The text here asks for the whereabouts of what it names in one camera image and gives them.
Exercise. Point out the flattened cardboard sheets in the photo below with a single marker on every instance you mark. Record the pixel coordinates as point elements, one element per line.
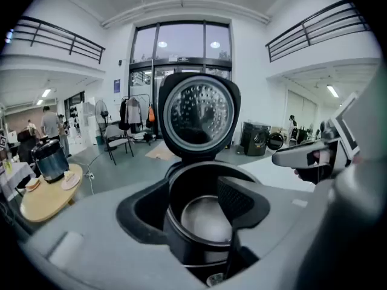
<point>158,153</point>

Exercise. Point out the black balcony railing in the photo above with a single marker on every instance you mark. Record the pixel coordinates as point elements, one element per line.
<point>60,38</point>
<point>317,29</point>

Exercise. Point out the grey folding chair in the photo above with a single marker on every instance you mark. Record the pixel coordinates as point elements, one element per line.
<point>116,137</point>

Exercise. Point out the white storage shelf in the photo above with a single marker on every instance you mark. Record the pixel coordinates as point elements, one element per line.
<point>83,119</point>

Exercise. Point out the person's right hand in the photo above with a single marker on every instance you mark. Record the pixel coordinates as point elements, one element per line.
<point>320,156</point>

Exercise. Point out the maroon rice cooker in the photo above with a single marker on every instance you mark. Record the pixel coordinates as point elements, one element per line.
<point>198,113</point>

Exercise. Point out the blue wall poster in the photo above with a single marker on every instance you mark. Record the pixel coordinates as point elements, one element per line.
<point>117,86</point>

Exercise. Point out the white power strip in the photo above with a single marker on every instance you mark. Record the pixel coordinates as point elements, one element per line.
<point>90,176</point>

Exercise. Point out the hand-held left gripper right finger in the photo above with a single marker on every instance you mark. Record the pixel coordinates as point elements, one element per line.
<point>272,246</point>

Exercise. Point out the round wooden table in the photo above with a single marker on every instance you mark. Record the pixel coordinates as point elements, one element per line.
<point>48,201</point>

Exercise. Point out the orange hanging bag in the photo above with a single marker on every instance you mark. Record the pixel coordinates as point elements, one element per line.
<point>151,115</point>

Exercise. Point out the black washing machine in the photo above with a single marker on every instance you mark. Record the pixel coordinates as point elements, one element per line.
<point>257,139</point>

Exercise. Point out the small plate with food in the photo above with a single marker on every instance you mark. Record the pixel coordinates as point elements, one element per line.
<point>32,184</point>

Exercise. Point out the glass entrance doors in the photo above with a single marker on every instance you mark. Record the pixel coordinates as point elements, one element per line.
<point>181,41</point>

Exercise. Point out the pink round plate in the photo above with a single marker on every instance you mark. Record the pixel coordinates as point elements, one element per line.
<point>71,181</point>

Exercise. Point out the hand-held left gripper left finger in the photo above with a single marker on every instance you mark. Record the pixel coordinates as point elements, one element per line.
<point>99,252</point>

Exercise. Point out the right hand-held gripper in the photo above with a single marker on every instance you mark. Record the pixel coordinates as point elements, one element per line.
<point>344,131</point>

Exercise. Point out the black clothes rack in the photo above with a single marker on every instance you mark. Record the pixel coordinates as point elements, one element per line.
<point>133,113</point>

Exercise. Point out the black pedestal fan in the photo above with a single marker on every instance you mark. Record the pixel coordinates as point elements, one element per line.
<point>102,112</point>

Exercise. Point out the dark pot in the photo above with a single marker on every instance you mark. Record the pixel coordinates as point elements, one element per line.
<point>50,162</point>
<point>205,219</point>

